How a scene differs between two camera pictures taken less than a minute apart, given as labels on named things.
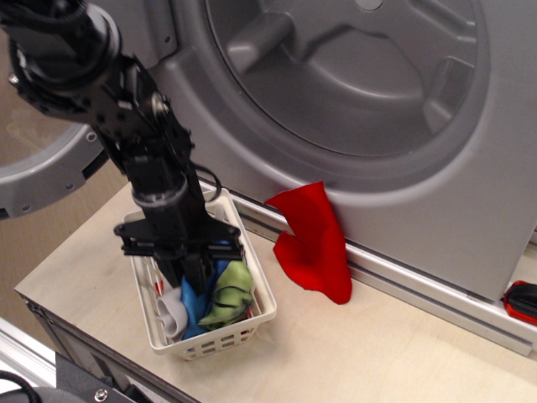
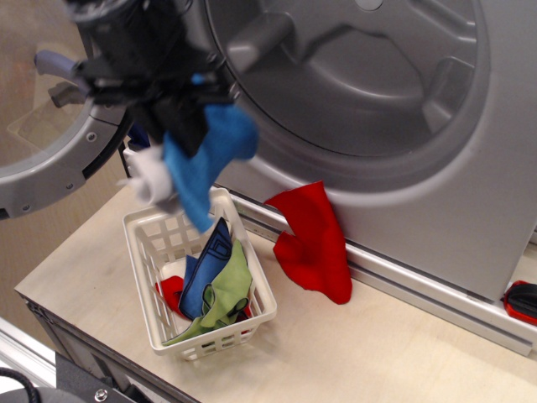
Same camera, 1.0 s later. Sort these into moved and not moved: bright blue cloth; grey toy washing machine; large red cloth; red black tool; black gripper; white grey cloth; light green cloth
Moved: bright blue cloth; black gripper; white grey cloth
Not moved: red black tool; grey toy washing machine; large red cloth; light green cloth
